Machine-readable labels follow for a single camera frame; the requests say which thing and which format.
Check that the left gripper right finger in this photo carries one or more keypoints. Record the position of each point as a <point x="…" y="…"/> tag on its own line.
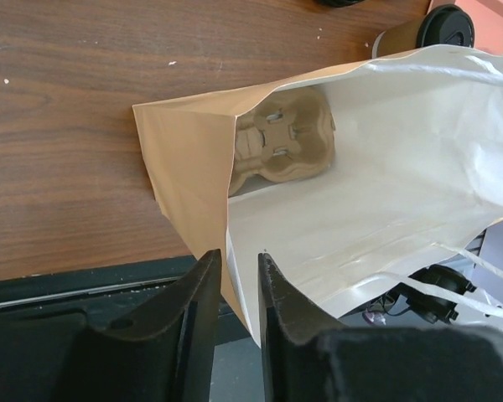
<point x="308" y="355"/>

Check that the brown paper bag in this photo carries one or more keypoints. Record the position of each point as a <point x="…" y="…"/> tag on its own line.
<point x="417" y="174"/>

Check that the stack of black lids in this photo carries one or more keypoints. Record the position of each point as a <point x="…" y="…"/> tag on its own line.
<point x="338" y="3"/>

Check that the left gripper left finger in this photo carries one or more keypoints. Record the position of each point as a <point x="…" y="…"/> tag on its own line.
<point x="160" y="351"/>

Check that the single cardboard cup carrier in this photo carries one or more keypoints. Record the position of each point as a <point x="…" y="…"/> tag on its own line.
<point x="288" y="136"/>

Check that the pink plastic tray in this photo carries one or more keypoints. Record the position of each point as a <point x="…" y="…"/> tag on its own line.
<point x="487" y="17"/>

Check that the black coffee cup lid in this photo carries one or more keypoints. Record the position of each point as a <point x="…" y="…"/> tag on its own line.
<point x="447" y="24"/>

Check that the brown paper coffee cup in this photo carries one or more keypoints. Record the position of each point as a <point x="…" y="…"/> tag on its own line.
<point x="398" y="39"/>

